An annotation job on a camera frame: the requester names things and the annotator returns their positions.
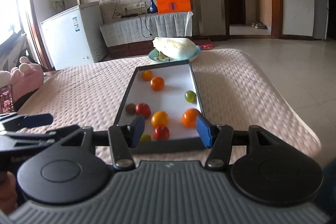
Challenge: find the smartphone with lit screen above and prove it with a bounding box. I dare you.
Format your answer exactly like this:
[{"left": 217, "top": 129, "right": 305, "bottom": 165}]
[{"left": 0, "top": 84, "right": 14, "bottom": 114}]

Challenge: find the white plastic bag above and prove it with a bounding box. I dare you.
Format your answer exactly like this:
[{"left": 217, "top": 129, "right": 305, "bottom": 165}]
[{"left": 185, "top": 11, "right": 193, "bottom": 37}]

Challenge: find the pale plush toy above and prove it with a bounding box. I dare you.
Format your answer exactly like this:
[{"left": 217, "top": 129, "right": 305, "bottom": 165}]
[{"left": 0, "top": 70, "right": 11, "bottom": 88}]

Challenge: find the napa cabbage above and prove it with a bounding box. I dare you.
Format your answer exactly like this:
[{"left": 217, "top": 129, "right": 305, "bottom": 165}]
[{"left": 153, "top": 37, "right": 197, "bottom": 60}]

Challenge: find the blue cartoon print plate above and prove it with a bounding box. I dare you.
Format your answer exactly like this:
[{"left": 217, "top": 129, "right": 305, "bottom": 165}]
[{"left": 148, "top": 46, "right": 201, "bottom": 63}]

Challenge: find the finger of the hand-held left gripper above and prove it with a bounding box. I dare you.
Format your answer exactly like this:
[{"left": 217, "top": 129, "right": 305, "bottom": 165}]
[
  {"left": 0, "top": 113, "right": 54, "bottom": 131},
  {"left": 0, "top": 125, "right": 80, "bottom": 147}
]

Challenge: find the wooden kitchen counter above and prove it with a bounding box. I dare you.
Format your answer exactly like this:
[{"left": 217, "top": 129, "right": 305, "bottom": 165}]
[{"left": 255, "top": 0, "right": 272, "bottom": 29}]

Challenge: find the person's dark clothing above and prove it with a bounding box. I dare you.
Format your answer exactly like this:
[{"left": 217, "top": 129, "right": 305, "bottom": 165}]
[{"left": 322, "top": 161, "right": 336, "bottom": 214}]

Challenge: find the dark furniture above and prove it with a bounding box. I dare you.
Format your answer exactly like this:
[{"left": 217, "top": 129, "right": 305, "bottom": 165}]
[{"left": 0, "top": 30, "right": 29, "bottom": 67}]

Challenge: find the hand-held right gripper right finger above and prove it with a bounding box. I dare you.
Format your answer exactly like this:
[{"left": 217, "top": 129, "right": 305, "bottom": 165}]
[{"left": 196, "top": 114, "right": 279, "bottom": 171}]

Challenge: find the brown window frame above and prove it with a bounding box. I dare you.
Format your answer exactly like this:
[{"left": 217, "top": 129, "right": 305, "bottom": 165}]
[{"left": 21, "top": 0, "right": 53, "bottom": 71}]

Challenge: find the white box with dark rim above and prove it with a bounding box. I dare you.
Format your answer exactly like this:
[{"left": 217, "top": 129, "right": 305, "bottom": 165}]
[{"left": 112, "top": 60, "right": 206, "bottom": 154}]

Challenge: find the white chest freezer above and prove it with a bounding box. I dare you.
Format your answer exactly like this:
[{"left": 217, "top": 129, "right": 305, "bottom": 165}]
[{"left": 40, "top": 1, "right": 107, "bottom": 70}]

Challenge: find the grey refrigerator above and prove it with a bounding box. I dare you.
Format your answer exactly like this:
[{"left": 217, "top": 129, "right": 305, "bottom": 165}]
[{"left": 312, "top": 0, "right": 330, "bottom": 41}]

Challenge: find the black cable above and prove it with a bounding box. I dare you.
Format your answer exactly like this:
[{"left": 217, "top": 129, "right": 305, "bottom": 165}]
[{"left": 139, "top": 14, "right": 153, "bottom": 37}]

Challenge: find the small red apple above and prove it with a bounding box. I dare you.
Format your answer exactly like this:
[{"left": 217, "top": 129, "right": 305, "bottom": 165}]
[
  {"left": 153, "top": 125, "right": 170, "bottom": 140},
  {"left": 135, "top": 103, "right": 152, "bottom": 119}
]

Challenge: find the cabinet with cloth cover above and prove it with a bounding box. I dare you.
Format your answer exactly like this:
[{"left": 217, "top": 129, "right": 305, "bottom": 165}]
[{"left": 99, "top": 11, "right": 194, "bottom": 52}]

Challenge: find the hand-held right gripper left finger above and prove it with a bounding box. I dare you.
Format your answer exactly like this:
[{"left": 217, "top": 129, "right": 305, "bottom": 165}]
[{"left": 61, "top": 114, "right": 146, "bottom": 170}]

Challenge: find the green jujube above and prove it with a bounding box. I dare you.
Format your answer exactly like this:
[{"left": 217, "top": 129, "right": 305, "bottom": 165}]
[{"left": 184, "top": 90, "right": 197, "bottom": 103}]

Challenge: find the person's left hand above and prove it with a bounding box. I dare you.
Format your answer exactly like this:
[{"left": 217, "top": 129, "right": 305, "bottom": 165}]
[{"left": 0, "top": 172, "right": 20, "bottom": 215}]

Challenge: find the pink plush toy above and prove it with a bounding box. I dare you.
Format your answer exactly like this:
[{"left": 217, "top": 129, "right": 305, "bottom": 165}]
[{"left": 10, "top": 56, "right": 45, "bottom": 98}]

